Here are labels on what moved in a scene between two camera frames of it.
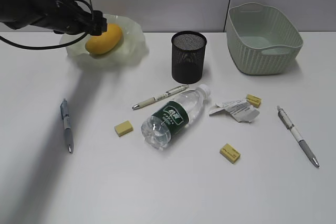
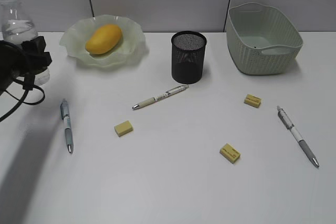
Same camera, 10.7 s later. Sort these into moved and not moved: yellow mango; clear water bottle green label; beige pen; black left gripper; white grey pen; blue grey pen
Moved: black left gripper; clear water bottle green label
Not moved: yellow mango; white grey pen; beige pen; blue grey pen
